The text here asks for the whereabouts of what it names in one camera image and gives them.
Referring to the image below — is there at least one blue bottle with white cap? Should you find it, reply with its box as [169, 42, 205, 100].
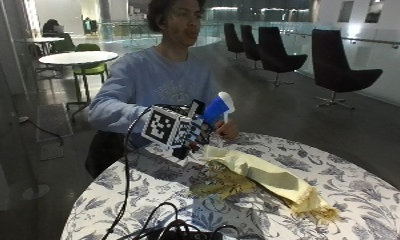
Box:
[202, 91, 238, 130]

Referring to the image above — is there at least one white marker cube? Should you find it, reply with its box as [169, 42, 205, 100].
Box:
[141, 104, 206, 150]

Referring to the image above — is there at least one the person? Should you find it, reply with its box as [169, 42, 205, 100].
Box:
[85, 0, 240, 179]

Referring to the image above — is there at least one yellow fringed cloth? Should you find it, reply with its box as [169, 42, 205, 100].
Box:
[190, 144, 340, 224]

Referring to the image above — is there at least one black swivel chair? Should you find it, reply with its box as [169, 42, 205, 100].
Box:
[311, 28, 384, 111]
[258, 26, 310, 87]
[240, 24, 263, 71]
[223, 22, 247, 61]

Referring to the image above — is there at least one blue floral tablecloth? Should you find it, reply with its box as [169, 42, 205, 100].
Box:
[59, 131, 400, 240]

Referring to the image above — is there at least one green chair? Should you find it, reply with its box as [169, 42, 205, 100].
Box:
[71, 43, 110, 85]
[51, 33, 78, 54]

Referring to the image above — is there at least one white round table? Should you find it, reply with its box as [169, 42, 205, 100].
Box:
[38, 50, 121, 114]

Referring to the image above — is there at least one grey floor mat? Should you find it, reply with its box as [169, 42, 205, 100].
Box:
[35, 102, 75, 143]

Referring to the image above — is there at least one black glove cable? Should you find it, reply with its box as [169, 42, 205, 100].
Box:
[101, 105, 154, 240]

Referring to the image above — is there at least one black device with cables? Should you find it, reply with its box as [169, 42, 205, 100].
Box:
[119, 201, 243, 240]

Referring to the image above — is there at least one black floor cable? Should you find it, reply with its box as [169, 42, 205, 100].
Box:
[17, 115, 66, 148]

